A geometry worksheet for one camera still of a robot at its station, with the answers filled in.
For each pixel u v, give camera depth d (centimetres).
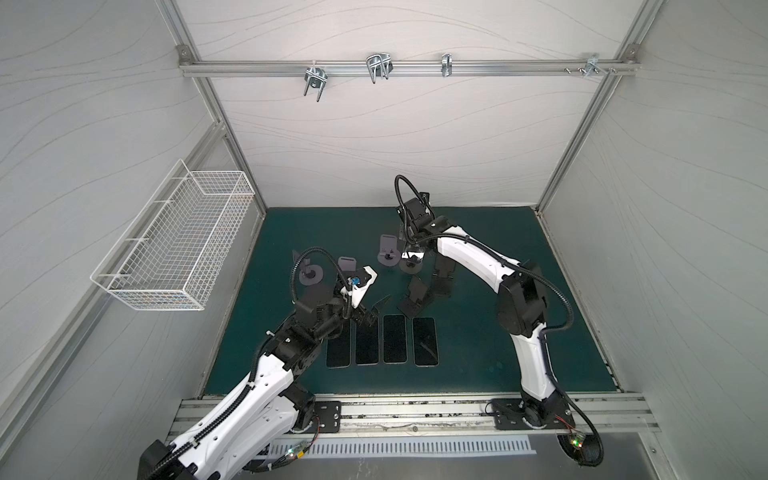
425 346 85
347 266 89
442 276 96
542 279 54
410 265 103
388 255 101
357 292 61
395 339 87
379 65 77
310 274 96
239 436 51
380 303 67
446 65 78
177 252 69
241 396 46
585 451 72
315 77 79
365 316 64
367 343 84
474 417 75
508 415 73
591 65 77
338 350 82
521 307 54
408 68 77
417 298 89
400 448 70
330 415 74
